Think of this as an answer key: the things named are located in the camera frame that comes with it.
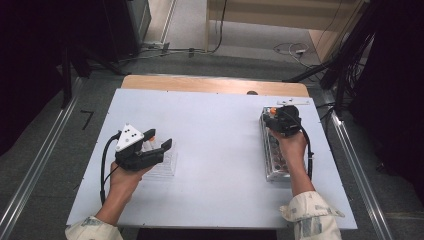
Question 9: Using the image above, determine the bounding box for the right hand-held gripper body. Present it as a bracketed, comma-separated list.
[276, 98, 310, 138]

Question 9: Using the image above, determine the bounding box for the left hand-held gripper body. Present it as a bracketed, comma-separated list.
[114, 123, 166, 172]

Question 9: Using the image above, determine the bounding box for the clear plastic tube rack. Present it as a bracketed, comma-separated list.
[143, 138, 178, 178]

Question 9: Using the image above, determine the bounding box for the metal test tube rack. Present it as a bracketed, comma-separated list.
[258, 106, 307, 183]

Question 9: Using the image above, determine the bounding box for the person's right hand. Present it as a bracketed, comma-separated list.
[269, 128, 308, 174]

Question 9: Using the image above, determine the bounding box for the person's left hand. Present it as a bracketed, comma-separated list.
[109, 161, 153, 201]

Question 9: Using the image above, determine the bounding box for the white board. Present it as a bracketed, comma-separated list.
[66, 88, 358, 230]

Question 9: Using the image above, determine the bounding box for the black metal stand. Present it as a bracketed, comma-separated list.
[282, 0, 379, 118]
[60, 43, 130, 110]

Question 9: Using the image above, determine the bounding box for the wooden table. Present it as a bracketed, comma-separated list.
[120, 74, 310, 98]

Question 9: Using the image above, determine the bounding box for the power strip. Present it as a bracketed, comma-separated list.
[141, 41, 171, 54]

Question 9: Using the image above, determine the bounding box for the light wooden cabinet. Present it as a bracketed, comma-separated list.
[204, 0, 368, 64]

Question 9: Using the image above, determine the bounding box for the black computer case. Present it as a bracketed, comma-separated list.
[103, 0, 153, 63]

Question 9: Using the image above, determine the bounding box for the dark curtain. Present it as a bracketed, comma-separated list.
[0, 0, 111, 157]
[348, 0, 424, 204]

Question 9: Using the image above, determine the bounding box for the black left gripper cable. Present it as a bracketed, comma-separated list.
[99, 131, 122, 206]

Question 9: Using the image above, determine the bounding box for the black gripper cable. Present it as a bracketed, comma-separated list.
[297, 120, 315, 181]
[99, 131, 122, 206]

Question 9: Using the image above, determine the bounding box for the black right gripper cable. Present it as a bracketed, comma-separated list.
[297, 120, 315, 181]

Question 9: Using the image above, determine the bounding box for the white floor cable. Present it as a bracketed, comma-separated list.
[273, 42, 310, 67]

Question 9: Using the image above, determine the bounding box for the grey floor cable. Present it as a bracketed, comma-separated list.
[119, 46, 208, 63]

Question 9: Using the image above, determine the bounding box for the aluminium floor rail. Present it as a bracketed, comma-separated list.
[319, 89, 395, 240]
[0, 76, 84, 240]

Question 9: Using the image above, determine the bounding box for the black hanging cable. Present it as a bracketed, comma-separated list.
[212, 0, 229, 54]

